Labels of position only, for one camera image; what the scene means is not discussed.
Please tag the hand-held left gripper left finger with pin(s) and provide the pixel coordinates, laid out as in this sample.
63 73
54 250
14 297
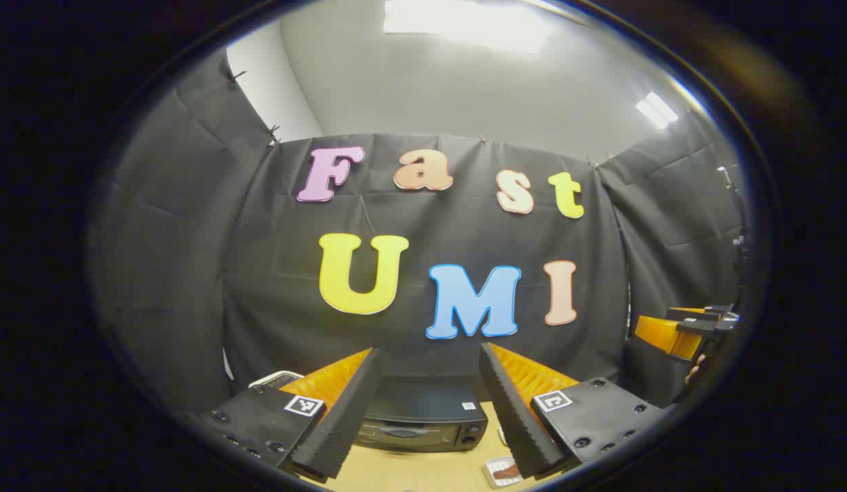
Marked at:
348 424

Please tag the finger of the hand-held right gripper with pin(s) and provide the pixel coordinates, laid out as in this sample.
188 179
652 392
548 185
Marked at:
669 338
710 311

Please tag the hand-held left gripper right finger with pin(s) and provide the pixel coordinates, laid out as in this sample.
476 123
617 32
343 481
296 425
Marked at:
512 424

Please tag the black electric oven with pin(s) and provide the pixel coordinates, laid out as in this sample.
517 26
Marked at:
423 417

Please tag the white rectangular plate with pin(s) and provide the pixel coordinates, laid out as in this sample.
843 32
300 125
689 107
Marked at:
495 478

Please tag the ceiling light panel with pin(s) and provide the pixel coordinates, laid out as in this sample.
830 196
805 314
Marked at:
657 109
464 24

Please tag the black backdrop cloth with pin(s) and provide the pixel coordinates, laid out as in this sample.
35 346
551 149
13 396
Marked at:
423 225

